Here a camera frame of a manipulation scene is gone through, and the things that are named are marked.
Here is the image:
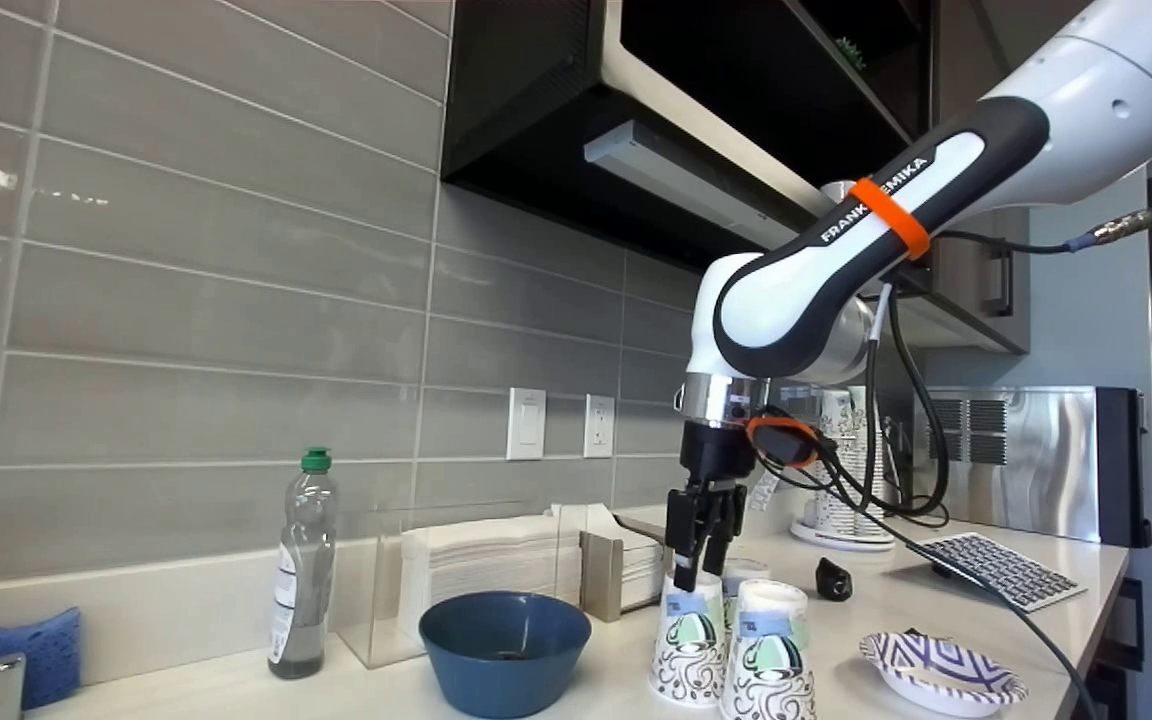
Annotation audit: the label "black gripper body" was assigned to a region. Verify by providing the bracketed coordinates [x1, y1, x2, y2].
[667, 426, 753, 553]

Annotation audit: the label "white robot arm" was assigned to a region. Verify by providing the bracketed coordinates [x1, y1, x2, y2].
[667, 0, 1152, 592]

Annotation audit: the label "napkin holder with napkins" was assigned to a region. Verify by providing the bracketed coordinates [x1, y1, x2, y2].
[546, 504, 667, 620]

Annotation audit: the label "white power outlet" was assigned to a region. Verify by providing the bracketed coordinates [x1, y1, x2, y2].
[584, 395, 614, 457]

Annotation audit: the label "small black object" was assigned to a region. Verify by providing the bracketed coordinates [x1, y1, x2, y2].
[816, 562, 850, 601]

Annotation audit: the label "blue bowl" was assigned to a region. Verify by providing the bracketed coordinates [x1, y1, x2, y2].
[420, 592, 592, 720]

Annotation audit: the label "patterned paper plate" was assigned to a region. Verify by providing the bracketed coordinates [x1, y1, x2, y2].
[859, 632, 1024, 720]

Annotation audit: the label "silver keyboard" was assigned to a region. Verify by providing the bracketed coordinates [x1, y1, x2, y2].
[924, 533, 1081, 614]

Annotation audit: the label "clear plastic tray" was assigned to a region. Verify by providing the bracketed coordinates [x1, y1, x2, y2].
[333, 515, 581, 670]

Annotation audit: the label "black upper cabinet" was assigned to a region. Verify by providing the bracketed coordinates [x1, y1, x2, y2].
[437, 0, 1047, 355]

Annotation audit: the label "clear soap bottle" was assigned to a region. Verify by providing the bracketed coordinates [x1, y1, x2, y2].
[269, 447, 335, 679]

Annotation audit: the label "blue sponge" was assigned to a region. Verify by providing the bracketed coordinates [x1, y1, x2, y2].
[0, 608, 82, 708]

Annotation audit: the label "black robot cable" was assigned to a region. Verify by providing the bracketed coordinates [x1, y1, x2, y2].
[741, 197, 1152, 720]

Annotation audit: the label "white light switch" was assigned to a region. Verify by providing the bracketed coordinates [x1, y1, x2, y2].
[509, 387, 544, 460]

